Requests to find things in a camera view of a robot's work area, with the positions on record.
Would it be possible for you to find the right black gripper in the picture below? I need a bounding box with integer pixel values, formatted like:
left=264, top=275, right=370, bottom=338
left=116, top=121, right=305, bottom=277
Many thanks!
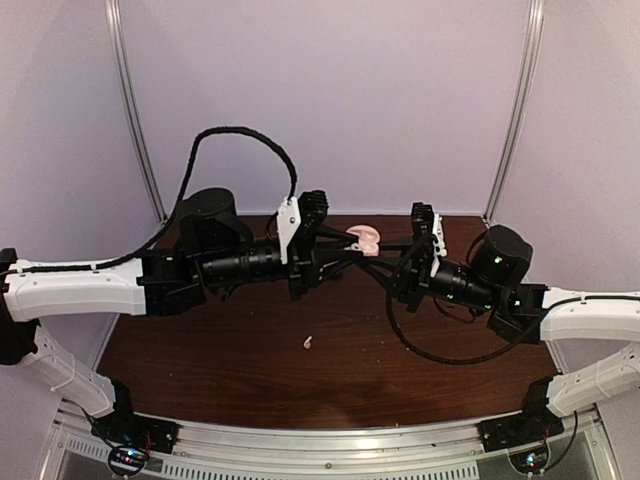
left=355, top=237, right=500, bottom=315

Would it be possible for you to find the pink round charging case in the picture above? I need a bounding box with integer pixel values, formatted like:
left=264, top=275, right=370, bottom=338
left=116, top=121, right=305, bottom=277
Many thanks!
left=346, top=225, right=381, bottom=257

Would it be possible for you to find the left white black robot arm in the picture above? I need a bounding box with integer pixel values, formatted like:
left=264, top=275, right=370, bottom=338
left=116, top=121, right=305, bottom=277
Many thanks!
left=1, top=188, right=364, bottom=444

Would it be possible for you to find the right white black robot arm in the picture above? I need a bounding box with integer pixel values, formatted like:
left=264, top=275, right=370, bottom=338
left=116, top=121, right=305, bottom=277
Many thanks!
left=349, top=222, right=639, bottom=442

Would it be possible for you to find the right black braided cable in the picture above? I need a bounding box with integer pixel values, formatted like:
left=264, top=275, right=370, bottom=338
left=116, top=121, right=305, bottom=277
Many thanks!
left=385, top=239, right=521, bottom=364

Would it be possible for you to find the black braided cable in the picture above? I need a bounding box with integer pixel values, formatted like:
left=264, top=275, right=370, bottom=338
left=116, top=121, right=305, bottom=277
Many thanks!
left=14, top=126, right=299, bottom=274
left=385, top=239, right=521, bottom=364

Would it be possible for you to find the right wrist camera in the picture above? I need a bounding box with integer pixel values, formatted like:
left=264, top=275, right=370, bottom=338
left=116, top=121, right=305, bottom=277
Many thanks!
left=411, top=202, right=448, bottom=278

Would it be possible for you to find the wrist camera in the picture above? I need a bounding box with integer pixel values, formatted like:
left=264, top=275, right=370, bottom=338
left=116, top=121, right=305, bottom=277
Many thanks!
left=411, top=202, right=448, bottom=278
left=276, top=190, right=329, bottom=265

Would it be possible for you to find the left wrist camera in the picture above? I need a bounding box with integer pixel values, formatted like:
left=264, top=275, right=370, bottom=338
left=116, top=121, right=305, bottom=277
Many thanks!
left=276, top=190, right=329, bottom=265

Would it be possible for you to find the left black braided cable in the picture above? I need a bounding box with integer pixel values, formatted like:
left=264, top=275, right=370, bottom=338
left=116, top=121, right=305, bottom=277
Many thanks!
left=14, top=126, right=299, bottom=274

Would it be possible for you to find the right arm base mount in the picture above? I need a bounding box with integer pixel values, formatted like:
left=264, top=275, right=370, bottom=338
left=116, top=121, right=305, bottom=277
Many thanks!
left=478, top=413, right=564, bottom=476

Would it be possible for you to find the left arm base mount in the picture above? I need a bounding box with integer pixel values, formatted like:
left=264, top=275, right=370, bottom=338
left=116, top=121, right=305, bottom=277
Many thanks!
left=86, top=414, right=180, bottom=478

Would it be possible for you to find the right aluminium frame post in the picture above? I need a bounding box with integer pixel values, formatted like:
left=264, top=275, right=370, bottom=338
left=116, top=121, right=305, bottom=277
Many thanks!
left=483, top=0, right=545, bottom=226

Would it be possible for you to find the aluminium frame post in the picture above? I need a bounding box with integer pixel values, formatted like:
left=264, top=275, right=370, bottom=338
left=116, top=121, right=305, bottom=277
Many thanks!
left=483, top=0, right=545, bottom=226
left=104, top=0, right=166, bottom=223

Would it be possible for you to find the left aluminium frame post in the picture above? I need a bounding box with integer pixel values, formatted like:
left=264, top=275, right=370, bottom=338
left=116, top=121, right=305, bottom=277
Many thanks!
left=104, top=0, right=166, bottom=223

